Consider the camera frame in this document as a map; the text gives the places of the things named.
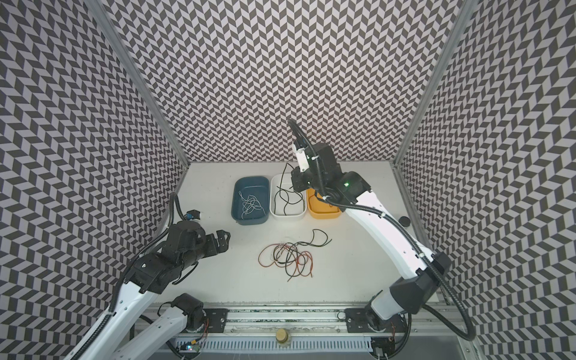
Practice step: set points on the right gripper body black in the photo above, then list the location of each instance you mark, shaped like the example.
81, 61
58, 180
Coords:
298, 181

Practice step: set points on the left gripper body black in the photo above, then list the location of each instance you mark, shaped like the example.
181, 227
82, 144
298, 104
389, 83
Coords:
202, 247

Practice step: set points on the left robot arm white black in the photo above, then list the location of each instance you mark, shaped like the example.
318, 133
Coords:
145, 277

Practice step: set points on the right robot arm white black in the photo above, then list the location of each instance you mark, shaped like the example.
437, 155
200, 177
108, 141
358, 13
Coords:
422, 271

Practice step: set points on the yellow plastic bin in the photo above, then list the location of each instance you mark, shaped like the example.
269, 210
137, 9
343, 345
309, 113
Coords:
320, 210

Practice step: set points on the white plastic bin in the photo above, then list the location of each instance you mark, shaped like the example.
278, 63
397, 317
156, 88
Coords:
286, 204

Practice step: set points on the dark teal plastic bin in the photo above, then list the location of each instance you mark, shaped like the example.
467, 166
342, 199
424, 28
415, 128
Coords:
250, 200

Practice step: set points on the small jar right black lid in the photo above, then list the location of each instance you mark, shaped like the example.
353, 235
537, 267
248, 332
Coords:
405, 221

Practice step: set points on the small circuit board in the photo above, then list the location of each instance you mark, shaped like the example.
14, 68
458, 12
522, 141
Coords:
190, 347

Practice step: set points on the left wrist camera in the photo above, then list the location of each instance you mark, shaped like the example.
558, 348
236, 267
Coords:
193, 215

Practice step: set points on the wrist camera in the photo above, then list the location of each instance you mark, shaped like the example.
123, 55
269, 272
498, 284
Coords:
193, 215
301, 157

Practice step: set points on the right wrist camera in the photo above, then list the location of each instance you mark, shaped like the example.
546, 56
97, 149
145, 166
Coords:
301, 157

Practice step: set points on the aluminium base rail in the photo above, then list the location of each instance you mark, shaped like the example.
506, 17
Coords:
328, 319

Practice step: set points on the brass knob on rail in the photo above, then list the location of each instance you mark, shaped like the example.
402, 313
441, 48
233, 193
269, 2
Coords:
282, 336

